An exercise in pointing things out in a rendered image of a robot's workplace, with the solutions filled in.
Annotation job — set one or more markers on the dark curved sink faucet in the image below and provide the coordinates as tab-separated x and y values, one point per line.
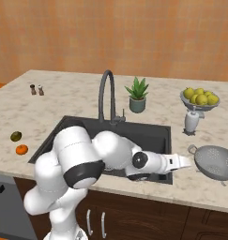
106	93

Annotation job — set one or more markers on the pale salt shaker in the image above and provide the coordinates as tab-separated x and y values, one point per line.
40	90

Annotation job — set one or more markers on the grey metal colander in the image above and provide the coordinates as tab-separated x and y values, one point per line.
215	162

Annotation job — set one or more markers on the green kiwi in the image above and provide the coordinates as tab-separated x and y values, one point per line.
16	136

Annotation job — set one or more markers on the dark sink basin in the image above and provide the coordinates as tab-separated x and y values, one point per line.
140	137

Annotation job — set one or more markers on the grey dishwasher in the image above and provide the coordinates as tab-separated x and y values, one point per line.
9	209

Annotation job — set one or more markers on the dark wood cupboard door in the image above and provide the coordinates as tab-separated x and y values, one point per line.
140	218
209	226
35	215

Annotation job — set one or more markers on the orange fruit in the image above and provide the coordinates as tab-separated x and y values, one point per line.
21	149

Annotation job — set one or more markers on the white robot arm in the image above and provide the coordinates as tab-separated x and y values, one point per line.
71	156

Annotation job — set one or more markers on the grey bowl of lemons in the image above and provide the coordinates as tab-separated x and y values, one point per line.
200	98

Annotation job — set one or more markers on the potted green plant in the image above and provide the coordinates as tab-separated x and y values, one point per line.
137	95

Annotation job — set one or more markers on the dark pepper shaker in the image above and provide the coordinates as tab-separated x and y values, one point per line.
33	89

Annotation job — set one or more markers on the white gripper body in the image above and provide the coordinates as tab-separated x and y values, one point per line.
182	161

